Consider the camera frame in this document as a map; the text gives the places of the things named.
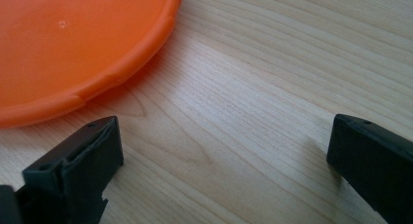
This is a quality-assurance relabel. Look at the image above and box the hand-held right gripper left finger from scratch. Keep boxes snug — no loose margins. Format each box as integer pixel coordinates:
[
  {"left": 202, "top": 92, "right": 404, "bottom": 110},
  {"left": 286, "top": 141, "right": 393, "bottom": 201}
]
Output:
[{"left": 15, "top": 115, "right": 125, "bottom": 224}]

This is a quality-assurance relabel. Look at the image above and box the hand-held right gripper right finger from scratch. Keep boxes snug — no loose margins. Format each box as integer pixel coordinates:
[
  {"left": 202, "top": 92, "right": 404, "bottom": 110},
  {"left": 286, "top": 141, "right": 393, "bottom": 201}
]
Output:
[{"left": 325, "top": 113, "right": 413, "bottom": 224}]

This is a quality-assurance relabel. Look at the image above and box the orange plastic plate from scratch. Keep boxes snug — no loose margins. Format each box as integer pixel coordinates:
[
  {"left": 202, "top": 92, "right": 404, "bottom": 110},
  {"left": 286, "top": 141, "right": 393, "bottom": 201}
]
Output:
[{"left": 0, "top": 0, "right": 183, "bottom": 129}]

